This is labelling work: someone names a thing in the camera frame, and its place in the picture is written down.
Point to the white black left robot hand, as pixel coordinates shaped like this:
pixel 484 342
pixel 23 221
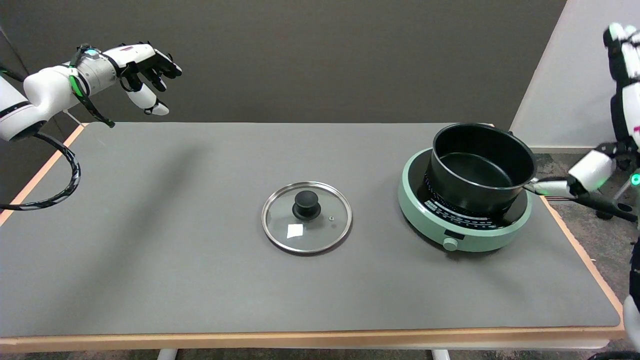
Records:
pixel 135 55

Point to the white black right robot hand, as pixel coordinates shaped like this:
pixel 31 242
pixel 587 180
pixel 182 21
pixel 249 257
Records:
pixel 592 170

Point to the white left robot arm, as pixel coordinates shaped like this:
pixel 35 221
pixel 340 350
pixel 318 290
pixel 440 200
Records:
pixel 45 90

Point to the black caster wheel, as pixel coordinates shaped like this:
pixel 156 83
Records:
pixel 605 215

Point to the green round induction cooker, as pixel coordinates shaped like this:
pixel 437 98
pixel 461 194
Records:
pixel 425 222

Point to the grey table mat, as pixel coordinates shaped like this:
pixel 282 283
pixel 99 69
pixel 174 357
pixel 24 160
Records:
pixel 200 250

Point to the glass lid with black knob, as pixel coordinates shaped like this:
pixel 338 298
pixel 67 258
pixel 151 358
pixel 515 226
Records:
pixel 306 205

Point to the white table leg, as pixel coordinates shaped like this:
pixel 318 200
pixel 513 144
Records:
pixel 167 354
pixel 441 354

